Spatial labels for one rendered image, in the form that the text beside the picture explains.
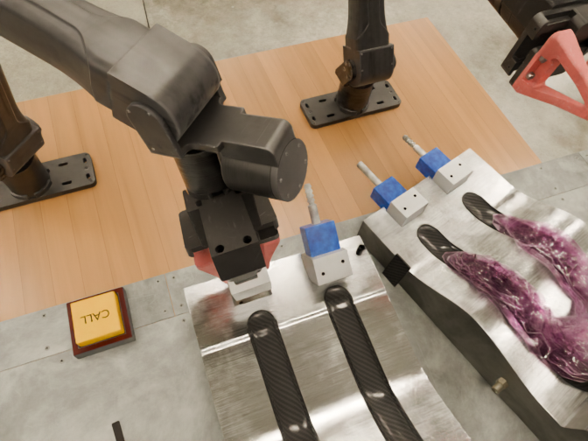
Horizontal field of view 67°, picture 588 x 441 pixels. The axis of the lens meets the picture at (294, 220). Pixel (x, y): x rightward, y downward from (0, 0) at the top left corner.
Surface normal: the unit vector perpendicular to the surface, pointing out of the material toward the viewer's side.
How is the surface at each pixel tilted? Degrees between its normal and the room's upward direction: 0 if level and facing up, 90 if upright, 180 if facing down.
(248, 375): 4
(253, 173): 57
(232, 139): 19
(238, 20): 0
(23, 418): 0
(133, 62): 13
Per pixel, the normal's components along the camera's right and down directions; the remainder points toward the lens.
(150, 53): 0.28, -0.39
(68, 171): 0.08, -0.48
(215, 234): -0.15, -0.71
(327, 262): 0.26, 0.07
